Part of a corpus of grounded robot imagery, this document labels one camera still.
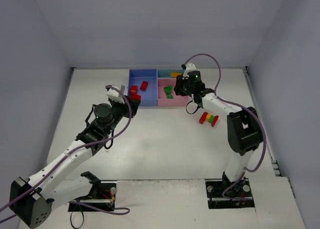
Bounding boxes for green curved lego brick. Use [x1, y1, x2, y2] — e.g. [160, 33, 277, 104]
[163, 85, 173, 95]

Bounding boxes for red round printed lego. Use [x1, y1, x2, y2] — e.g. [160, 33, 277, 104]
[129, 85, 138, 95]

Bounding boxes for yellow lego brick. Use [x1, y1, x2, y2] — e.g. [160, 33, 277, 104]
[170, 72, 183, 78]

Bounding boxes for red lego brick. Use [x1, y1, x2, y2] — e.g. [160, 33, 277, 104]
[140, 81, 149, 92]

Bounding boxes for red yellow green lego assembly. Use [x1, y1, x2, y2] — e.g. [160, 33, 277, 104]
[198, 112, 219, 127]

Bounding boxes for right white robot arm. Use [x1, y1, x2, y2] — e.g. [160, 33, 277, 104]
[173, 70, 264, 188]

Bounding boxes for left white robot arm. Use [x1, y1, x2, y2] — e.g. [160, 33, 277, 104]
[8, 96, 141, 229]

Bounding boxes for pink container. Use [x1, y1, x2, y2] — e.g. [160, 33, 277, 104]
[157, 78, 189, 107]

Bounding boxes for large blue container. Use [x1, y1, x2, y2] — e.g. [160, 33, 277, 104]
[128, 76, 158, 107]

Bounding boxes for teal container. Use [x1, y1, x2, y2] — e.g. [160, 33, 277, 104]
[157, 69, 184, 79]

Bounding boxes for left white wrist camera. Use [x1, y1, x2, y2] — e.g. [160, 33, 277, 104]
[106, 84, 126, 104]

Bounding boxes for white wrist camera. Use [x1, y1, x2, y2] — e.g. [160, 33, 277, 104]
[181, 62, 197, 77]
[106, 84, 126, 104]

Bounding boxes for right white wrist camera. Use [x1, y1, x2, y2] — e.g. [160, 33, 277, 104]
[181, 62, 197, 77]

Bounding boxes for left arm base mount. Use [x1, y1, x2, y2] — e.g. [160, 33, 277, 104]
[74, 180, 117, 212]

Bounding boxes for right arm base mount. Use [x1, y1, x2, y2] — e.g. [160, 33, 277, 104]
[205, 178, 255, 210]

